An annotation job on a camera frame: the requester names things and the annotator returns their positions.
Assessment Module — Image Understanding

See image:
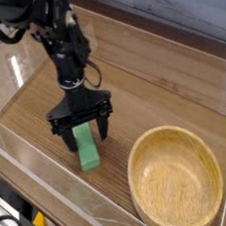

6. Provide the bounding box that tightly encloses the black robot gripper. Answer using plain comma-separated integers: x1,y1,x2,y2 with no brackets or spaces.
47,86,113,152

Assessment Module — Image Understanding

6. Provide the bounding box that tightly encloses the green rectangular block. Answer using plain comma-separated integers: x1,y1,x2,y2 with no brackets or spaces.
72,124,101,171

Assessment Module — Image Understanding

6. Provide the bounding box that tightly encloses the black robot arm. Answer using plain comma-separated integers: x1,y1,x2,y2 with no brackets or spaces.
0,0,113,151

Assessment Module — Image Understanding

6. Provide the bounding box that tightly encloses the brown wooden bowl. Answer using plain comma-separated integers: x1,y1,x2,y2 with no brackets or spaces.
128,126,224,226

